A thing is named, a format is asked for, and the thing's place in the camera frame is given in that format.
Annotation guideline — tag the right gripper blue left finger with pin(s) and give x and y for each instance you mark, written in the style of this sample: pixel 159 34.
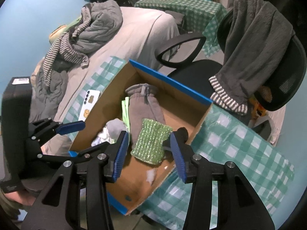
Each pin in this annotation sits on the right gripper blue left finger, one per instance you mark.
pixel 121 147

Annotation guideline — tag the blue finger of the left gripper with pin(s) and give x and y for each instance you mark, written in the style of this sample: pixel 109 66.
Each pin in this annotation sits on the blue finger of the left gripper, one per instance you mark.
pixel 64 129

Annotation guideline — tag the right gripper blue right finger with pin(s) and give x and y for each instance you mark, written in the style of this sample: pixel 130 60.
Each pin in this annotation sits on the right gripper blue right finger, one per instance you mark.
pixel 178 157

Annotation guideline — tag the black sock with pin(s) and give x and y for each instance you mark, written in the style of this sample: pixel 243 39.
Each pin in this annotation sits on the black sock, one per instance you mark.
pixel 180 134

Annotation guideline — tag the white sock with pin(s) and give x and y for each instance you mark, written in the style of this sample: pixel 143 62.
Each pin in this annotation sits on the white sock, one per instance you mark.
pixel 151 175

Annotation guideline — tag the light green microfiber cloth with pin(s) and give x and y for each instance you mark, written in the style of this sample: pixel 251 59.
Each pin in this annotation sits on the light green microfiber cloth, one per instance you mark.
pixel 125 113

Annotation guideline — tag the person's left hand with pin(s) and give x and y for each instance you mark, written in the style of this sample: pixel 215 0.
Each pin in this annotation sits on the person's left hand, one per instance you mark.
pixel 21 197

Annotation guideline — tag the white patterned socks bundle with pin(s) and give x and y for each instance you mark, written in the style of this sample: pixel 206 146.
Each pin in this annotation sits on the white patterned socks bundle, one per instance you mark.
pixel 103 136

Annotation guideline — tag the green knitted cloth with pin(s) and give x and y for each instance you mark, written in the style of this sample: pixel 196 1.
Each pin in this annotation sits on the green knitted cloth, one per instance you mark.
pixel 148 147

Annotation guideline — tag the white smartphone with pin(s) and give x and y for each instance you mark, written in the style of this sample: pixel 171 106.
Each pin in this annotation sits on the white smartphone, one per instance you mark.
pixel 91 97

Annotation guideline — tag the green checkered tablecloth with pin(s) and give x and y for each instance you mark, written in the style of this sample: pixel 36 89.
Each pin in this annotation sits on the green checkered tablecloth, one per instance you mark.
pixel 213 133

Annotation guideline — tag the blue-edged cardboard box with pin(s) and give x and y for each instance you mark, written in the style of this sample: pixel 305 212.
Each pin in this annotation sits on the blue-edged cardboard box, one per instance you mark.
pixel 181 106

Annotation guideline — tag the grey fuzzy sock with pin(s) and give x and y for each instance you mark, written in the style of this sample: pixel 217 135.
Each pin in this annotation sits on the grey fuzzy sock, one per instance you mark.
pixel 142 104

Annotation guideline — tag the striped grey garment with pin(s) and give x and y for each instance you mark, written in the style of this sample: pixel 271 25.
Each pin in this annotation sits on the striped grey garment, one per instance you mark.
pixel 63 46

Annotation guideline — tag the black office chair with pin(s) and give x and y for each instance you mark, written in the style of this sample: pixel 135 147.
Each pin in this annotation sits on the black office chair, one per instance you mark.
pixel 179 53

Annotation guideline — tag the orange toy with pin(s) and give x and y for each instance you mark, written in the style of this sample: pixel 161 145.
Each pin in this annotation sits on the orange toy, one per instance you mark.
pixel 257 109

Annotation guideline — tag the grey quilted jacket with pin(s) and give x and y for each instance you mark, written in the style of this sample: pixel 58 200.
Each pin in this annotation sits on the grey quilted jacket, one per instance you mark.
pixel 106 21

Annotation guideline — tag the light grey couch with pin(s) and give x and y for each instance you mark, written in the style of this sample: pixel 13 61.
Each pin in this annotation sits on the light grey couch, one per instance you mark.
pixel 142 31

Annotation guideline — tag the far green checkered table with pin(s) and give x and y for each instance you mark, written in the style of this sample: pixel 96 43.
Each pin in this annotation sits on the far green checkered table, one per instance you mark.
pixel 200 16

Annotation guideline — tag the dark grey towel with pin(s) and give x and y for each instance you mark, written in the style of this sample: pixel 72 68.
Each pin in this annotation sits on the dark grey towel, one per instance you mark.
pixel 257 41

